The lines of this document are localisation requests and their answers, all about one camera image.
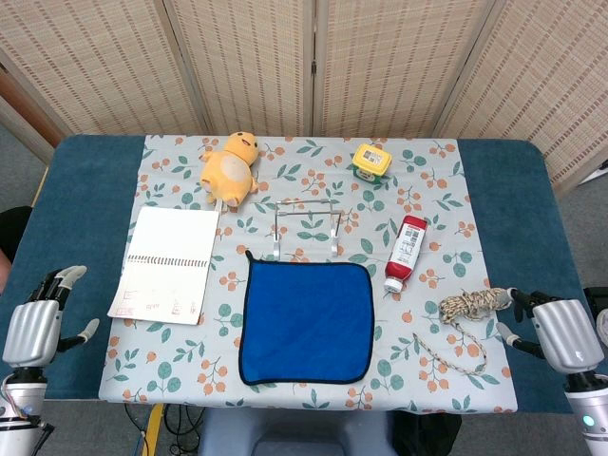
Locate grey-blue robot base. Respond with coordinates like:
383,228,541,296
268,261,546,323
197,408,395,456

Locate coiled speckled rope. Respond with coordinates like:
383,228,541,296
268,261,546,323
411,287,513,376

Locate black and grey equipment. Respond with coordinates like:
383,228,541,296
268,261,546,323
581,287,608,348

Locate yellow plush toy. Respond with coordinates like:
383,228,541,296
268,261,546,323
199,131,261,214

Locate blue and grey cloth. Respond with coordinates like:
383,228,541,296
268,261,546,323
237,250,374,387

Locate brown wooden door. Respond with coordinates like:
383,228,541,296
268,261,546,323
0,64,63,143

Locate black round object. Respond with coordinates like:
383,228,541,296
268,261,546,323
0,206,33,267

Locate white flat object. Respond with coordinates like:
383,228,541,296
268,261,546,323
582,161,608,185

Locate open spiral notebook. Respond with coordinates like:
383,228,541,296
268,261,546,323
106,205,220,327

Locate black bag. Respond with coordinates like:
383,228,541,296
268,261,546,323
391,411,463,456

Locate floral print tablecloth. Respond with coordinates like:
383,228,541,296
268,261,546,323
98,134,519,413

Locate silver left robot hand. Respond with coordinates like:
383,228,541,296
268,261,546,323
1,264,101,370

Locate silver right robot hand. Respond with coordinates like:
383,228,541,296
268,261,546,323
496,286,605,376

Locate teal table cover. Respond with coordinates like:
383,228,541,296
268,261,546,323
0,134,599,415

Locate yellow post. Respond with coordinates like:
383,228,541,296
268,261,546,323
141,403,165,456

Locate black floor cables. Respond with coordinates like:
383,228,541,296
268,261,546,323
123,403,205,456

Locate bamboo folding screen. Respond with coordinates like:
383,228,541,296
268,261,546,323
0,0,608,196

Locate small metal wire rack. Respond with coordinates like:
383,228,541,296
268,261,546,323
271,199,344,260

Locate green tub with yellow lid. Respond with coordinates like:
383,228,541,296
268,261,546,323
351,143,393,184

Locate red ketchup squeeze bottle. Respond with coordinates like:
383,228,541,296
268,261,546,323
383,214,428,294

